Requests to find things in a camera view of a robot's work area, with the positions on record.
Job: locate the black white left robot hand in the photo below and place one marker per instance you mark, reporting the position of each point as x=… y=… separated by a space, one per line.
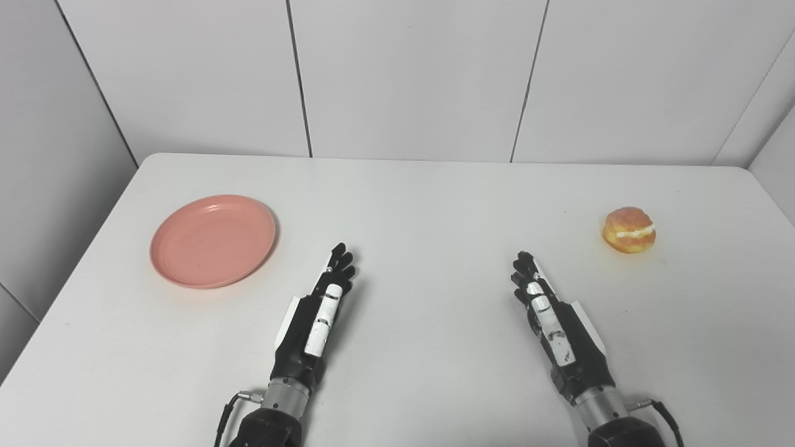
x=298 y=347

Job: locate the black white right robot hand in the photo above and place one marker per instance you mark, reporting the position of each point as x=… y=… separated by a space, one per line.
x=581 y=357

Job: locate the pink round plate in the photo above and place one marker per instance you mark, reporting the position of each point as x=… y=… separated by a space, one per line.
x=211 y=242

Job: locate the cream puff pastry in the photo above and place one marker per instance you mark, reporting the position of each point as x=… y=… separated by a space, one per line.
x=627 y=226

